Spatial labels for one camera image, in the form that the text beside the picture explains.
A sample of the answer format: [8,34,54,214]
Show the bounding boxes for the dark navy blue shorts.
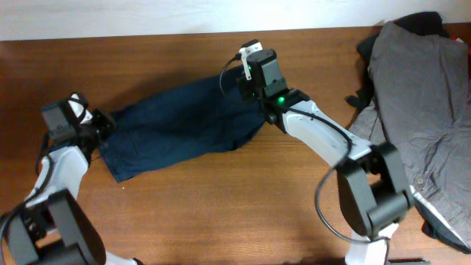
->
[100,67,265,183]

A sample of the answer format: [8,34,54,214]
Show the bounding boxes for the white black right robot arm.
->
[235,43,414,264]

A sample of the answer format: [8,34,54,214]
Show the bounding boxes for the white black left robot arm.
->
[1,107,141,264]

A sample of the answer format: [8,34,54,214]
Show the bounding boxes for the light grey checked shorts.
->
[349,98,461,239]

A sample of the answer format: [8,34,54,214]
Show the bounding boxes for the dark garment at table edge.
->
[415,199,470,255]

